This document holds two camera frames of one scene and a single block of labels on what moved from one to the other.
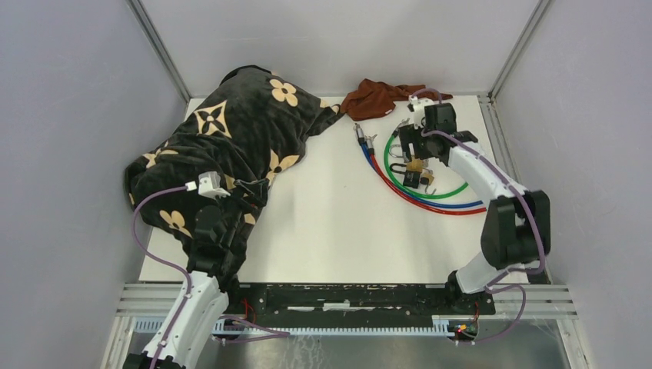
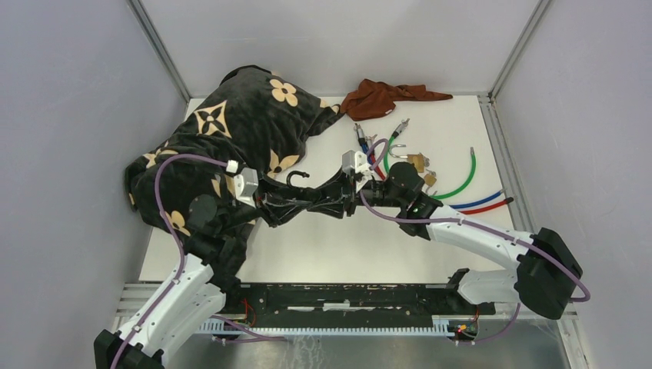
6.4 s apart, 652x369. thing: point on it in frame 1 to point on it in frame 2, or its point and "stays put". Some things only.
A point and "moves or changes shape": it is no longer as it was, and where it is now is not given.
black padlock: (410, 177) moves or changes shape
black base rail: (269, 301) stays put
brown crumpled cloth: (371, 98) stays put
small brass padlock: (427, 179) stays put
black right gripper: (409, 134) to (346, 191)
